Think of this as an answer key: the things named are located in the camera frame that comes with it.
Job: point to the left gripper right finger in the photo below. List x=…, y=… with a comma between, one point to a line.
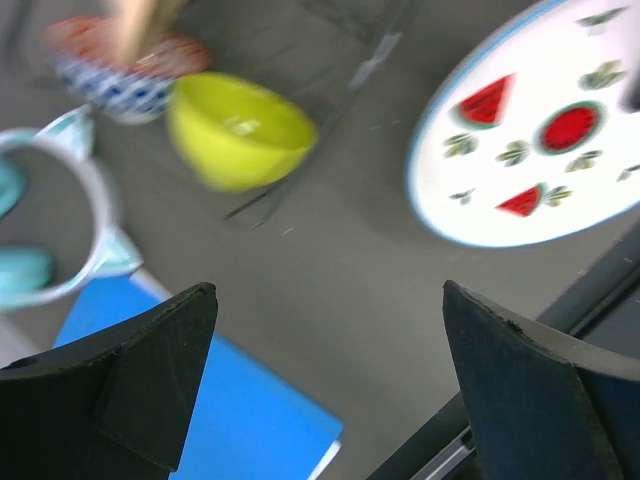
x=541, y=404

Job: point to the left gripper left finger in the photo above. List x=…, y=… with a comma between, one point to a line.
x=116, y=404

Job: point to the lime green bowl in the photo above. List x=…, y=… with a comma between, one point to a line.
x=234, y=134

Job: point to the beige bird plate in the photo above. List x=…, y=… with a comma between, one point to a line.
x=138, y=24

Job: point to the black wire dish rack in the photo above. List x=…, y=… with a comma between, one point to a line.
x=330, y=51

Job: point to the blue white patterned bowl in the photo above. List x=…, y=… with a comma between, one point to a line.
x=127, y=98

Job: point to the blue folder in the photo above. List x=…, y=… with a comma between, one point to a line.
x=248, y=423

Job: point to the teal cat-ear headphones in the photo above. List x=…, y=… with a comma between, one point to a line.
x=60, y=221

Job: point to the white watermelon plate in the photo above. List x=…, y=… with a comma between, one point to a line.
x=535, y=134

